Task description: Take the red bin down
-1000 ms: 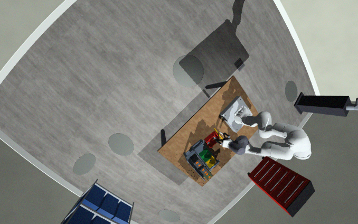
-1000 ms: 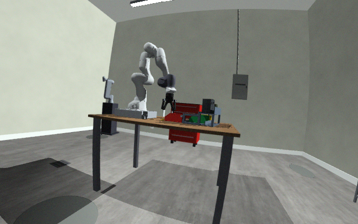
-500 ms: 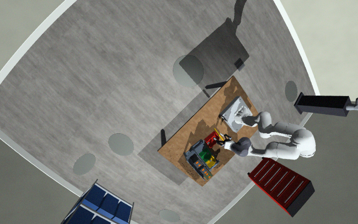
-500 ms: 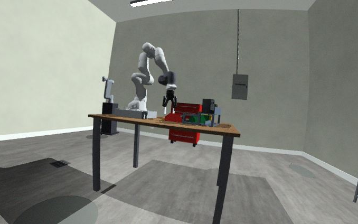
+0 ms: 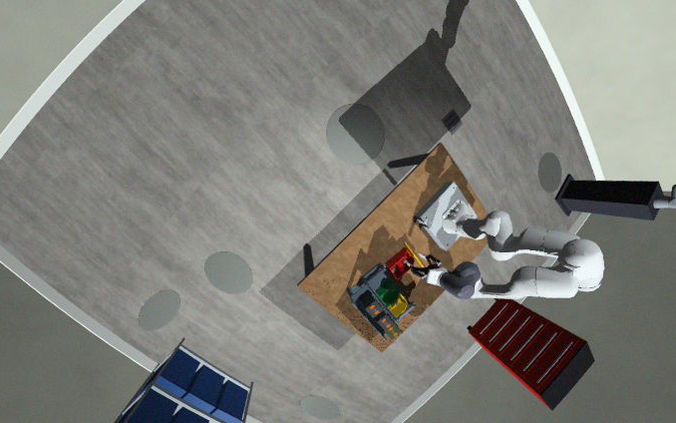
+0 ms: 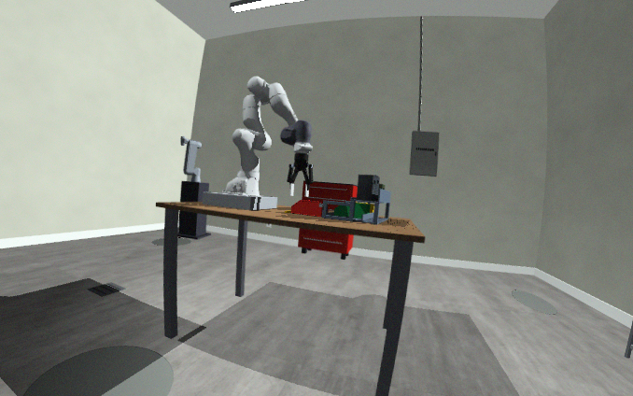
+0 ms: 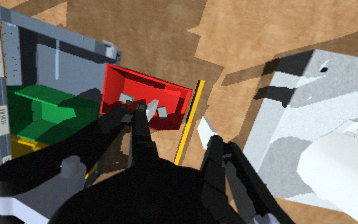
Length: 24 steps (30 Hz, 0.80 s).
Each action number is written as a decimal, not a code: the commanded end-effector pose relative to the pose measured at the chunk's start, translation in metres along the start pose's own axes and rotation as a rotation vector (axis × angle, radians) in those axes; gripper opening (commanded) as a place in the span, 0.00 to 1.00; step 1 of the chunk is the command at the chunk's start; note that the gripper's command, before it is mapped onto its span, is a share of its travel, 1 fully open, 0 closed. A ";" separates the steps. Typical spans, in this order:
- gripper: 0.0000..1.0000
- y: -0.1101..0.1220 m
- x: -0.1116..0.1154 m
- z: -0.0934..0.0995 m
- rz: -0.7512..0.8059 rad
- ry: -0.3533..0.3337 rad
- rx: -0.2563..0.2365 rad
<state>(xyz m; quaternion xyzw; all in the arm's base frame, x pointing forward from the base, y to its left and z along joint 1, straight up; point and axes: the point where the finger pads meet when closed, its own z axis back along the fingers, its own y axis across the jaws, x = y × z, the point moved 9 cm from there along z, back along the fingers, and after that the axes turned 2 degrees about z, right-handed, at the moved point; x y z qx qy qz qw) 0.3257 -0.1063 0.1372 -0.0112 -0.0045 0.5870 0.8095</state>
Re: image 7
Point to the red bin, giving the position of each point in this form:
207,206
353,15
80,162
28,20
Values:
145,89

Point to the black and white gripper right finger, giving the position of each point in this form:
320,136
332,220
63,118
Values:
254,202

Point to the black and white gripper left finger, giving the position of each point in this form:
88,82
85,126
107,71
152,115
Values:
35,185

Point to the grey shelf rack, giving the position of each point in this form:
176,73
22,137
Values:
67,65

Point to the green open bin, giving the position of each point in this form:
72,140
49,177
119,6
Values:
44,123

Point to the yellow bar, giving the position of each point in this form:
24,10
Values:
198,93

